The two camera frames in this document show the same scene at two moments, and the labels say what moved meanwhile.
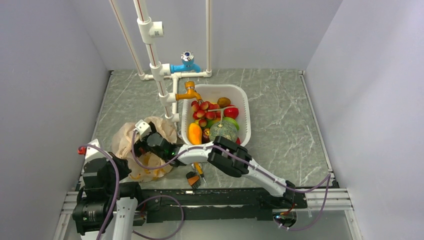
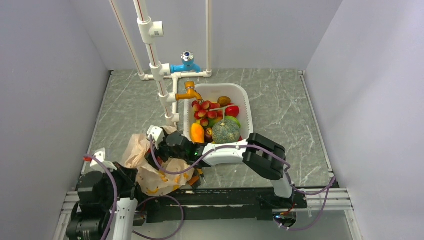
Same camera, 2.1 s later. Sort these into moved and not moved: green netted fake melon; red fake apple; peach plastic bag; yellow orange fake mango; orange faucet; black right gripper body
Moved: peach plastic bag; black right gripper body
Not moved: yellow orange fake mango; green netted fake melon; orange faucet; red fake apple
